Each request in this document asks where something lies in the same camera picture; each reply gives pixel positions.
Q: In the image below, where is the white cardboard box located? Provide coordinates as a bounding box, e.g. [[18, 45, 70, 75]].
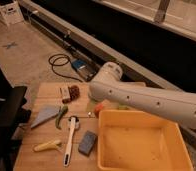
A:
[[0, 0, 24, 26]]

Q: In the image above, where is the yellow banana toy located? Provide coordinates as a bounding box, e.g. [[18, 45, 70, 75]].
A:
[[33, 140, 61, 152]]

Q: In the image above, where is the small orange apple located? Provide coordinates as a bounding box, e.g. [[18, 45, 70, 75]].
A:
[[94, 103, 104, 118]]

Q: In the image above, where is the black chair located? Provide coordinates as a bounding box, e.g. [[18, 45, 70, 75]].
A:
[[0, 49, 32, 171]]

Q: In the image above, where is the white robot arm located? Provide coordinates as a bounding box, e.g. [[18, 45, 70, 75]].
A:
[[89, 62, 196, 130]]

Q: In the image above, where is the grey blue cloth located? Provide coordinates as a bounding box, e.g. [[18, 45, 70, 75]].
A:
[[31, 105, 59, 128]]

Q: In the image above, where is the white handled brush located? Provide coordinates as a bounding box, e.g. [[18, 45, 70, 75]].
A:
[[64, 116, 79, 167]]

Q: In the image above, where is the black coiled cable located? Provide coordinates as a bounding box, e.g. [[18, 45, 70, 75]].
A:
[[47, 53, 84, 83]]

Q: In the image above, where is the green pepper toy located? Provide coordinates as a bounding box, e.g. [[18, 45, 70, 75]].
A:
[[55, 105, 68, 129]]

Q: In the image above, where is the green plastic cup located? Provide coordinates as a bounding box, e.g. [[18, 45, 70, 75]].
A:
[[118, 105, 129, 110]]

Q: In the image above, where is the blue grey sponge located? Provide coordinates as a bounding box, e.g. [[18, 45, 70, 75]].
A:
[[78, 131, 97, 156]]

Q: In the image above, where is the yellow plastic bin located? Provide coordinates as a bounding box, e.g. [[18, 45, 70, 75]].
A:
[[97, 110, 193, 171]]

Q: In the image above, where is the blue grey power box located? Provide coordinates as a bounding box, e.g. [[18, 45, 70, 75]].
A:
[[71, 59, 96, 82]]

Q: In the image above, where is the dark red pinecone object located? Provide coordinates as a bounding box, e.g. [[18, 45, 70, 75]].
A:
[[69, 85, 80, 100]]

